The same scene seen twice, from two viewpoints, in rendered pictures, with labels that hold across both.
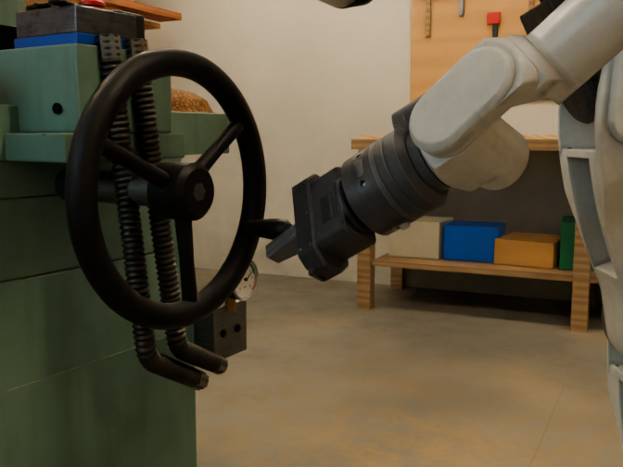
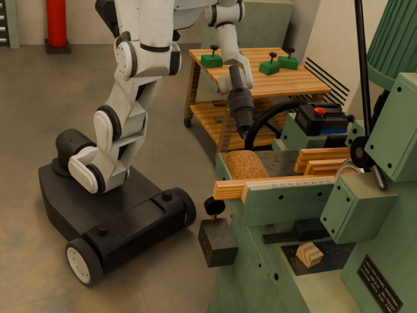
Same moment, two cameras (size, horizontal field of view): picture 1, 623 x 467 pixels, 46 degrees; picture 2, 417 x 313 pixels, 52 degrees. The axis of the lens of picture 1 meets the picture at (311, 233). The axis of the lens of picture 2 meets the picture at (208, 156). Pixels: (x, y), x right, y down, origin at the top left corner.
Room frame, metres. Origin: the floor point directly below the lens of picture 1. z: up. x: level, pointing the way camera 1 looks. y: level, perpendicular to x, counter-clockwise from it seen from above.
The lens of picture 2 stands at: (1.87, 0.63, 1.54)
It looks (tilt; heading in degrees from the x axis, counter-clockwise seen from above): 36 degrees down; 215
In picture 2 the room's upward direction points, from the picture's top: 11 degrees clockwise
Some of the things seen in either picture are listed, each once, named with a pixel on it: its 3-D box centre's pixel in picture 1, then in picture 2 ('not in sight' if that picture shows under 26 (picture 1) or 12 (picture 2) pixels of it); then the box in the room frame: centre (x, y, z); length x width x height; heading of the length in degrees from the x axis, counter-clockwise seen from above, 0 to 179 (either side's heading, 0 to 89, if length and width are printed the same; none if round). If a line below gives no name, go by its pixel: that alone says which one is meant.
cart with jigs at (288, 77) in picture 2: not in sight; (250, 99); (-0.16, -0.58, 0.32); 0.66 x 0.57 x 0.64; 156
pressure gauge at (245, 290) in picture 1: (235, 284); (214, 208); (1.04, 0.11, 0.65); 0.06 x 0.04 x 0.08; 149
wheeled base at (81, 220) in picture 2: not in sight; (103, 187); (0.93, -0.58, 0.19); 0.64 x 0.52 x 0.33; 89
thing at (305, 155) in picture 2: not in sight; (330, 159); (0.93, 0.35, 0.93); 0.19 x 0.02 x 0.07; 149
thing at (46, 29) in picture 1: (88, 28); (321, 115); (0.84, 0.25, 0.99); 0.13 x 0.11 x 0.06; 149
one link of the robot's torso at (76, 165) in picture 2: not in sight; (99, 169); (0.93, -0.61, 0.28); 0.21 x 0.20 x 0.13; 89
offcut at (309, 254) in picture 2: not in sight; (309, 254); (1.13, 0.45, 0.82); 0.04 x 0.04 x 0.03; 74
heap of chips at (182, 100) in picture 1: (166, 100); (248, 164); (1.11, 0.22, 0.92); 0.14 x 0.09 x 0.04; 59
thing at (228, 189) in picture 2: not in sight; (322, 182); (1.01, 0.38, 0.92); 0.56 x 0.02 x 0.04; 149
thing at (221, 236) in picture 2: (201, 324); (216, 241); (1.08, 0.17, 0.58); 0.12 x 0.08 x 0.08; 59
